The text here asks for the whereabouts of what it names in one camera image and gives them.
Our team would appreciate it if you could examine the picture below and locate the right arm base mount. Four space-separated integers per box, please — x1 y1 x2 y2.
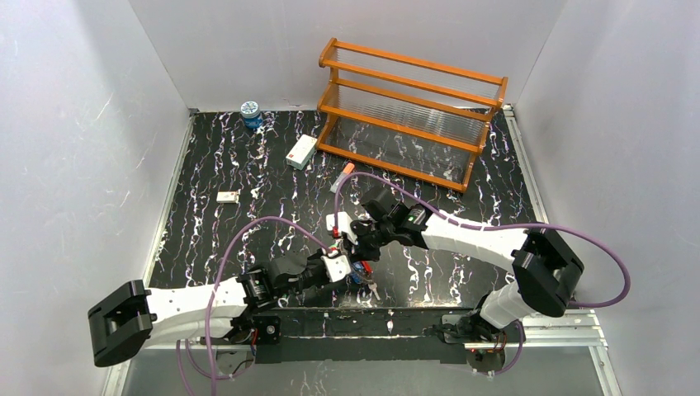
430 314 508 373

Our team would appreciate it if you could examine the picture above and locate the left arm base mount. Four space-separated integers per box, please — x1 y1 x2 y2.
221 315 281 346

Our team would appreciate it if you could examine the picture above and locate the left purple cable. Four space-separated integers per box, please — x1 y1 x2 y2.
176 216 332 396

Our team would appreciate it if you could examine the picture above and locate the white red box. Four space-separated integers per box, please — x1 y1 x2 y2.
286 134 317 170

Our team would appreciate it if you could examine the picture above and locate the orange capped tube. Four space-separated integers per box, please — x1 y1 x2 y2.
329 162 355 194

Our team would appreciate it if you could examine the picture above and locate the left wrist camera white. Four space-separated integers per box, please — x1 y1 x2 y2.
321 247 352 283

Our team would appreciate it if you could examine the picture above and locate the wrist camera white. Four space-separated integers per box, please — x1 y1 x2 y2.
324 211 358 246
321 247 352 283

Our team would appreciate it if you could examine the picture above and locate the small white card box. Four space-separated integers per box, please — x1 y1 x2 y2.
216 191 239 204

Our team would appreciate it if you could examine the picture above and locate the metal key organizer ring red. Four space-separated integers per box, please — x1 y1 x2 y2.
349 261 381 301

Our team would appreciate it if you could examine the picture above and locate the aluminium rail frame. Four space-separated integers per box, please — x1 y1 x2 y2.
101 106 622 396

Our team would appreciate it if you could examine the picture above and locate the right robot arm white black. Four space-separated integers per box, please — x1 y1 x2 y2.
327 187 584 332

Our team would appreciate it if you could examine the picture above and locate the blue jar with lid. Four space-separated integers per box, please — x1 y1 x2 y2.
240 101 263 130

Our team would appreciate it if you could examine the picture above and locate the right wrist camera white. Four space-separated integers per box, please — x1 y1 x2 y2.
324 211 358 246

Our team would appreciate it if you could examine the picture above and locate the orange wooden shelf rack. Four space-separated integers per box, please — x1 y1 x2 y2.
316 37 508 192

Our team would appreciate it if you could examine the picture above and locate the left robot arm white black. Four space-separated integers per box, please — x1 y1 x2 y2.
87 252 350 367

